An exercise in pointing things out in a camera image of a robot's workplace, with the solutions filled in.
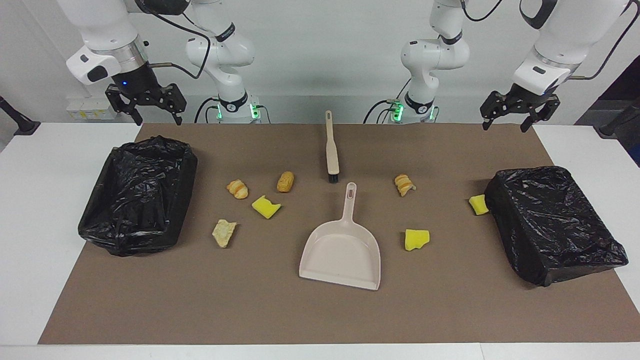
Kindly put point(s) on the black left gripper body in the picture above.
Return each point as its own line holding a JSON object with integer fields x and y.
{"x": 525, "y": 99}

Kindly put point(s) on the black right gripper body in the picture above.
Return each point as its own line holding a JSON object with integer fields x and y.
{"x": 135, "y": 82}

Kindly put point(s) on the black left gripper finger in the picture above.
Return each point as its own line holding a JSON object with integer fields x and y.
{"x": 542, "y": 114}
{"x": 487, "y": 109}

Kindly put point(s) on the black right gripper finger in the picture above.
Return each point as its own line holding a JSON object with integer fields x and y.
{"x": 178, "y": 102}
{"x": 120, "y": 100}

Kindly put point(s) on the small yellow sponge piece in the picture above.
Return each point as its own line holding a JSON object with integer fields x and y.
{"x": 478, "y": 205}

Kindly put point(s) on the notched yellow sponge piece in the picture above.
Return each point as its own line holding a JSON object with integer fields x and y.
{"x": 264, "y": 207}

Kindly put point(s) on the pale bread chunk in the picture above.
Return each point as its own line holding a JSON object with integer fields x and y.
{"x": 223, "y": 234}

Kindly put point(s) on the large yellow sponge piece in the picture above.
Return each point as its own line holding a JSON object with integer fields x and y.
{"x": 415, "y": 241}

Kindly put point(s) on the beige hand brush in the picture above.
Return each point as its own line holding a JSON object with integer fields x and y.
{"x": 332, "y": 155}

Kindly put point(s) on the beige plastic dustpan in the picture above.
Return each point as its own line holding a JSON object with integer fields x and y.
{"x": 342, "y": 255}

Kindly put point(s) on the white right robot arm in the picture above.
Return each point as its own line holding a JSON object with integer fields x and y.
{"x": 220, "y": 50}

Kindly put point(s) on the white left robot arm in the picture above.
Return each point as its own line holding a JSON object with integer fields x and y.
{"x": 435, "y": 50}

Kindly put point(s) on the open bin with black bag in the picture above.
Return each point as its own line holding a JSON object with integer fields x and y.
{"x": 135, "y": 200}

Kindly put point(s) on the white box on table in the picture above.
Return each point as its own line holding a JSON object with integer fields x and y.
{"x": 92, "y": 108}

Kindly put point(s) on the black stand foot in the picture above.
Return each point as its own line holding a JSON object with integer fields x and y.
{"x": 17, "y": 121}
{"x": 617, "y": 121}

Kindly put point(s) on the golden croissant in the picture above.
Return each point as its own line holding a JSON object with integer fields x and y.
{"x": 238, "y": 189}

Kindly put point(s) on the box wrapped in black bag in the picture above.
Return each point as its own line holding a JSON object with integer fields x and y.
{"x": 555, "y": 225}

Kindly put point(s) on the oval brown bread roll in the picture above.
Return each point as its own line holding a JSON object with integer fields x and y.
{"x": 285, "y": 182}

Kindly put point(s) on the brown table mat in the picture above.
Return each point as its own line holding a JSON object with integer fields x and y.
{"x": 320, "y": 315}

